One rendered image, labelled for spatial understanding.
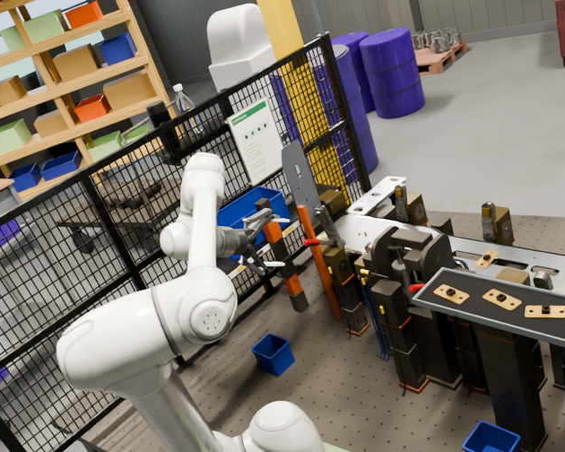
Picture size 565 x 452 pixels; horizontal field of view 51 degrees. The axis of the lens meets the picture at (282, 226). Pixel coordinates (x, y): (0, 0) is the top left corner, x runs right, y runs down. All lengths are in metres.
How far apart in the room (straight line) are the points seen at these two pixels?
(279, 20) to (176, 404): 1.77
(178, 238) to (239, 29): 4.72
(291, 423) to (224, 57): 5.17
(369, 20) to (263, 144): 6.11
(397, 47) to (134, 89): 2.99
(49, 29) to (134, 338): 6.14
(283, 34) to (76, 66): 4.70
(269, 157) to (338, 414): 1.10
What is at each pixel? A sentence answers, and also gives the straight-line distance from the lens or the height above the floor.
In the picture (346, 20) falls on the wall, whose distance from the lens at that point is 8.63.
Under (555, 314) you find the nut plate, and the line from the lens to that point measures 1.39.
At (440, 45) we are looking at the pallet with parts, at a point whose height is 0.23.
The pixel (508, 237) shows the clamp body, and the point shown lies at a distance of 2.02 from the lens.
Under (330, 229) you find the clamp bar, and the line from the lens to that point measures 1.95.
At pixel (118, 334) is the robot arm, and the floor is 1.55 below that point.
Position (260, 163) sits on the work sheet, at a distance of 2.45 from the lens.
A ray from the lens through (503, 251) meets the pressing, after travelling 1.89.
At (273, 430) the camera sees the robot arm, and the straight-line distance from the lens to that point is 1.49.
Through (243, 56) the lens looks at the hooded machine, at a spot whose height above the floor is 0.98.
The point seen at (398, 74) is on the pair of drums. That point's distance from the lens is 5.93.
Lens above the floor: 2.05
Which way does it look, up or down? 26 degrees down
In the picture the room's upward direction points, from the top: 20 degrees counter-clockwise
